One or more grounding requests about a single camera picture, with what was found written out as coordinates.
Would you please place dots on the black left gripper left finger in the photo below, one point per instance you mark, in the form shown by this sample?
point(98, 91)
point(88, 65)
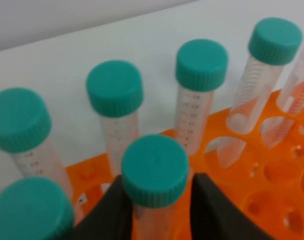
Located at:
point(110, 219)

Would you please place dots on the teal capped handled tube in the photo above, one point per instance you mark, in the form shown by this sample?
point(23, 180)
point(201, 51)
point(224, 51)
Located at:
point(155, 171)

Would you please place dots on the orange test tube rack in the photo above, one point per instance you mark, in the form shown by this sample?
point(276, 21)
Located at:
point(266, 185)

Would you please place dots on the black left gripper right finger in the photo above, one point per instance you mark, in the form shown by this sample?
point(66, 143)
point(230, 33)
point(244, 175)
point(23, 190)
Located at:
point(214, 217)

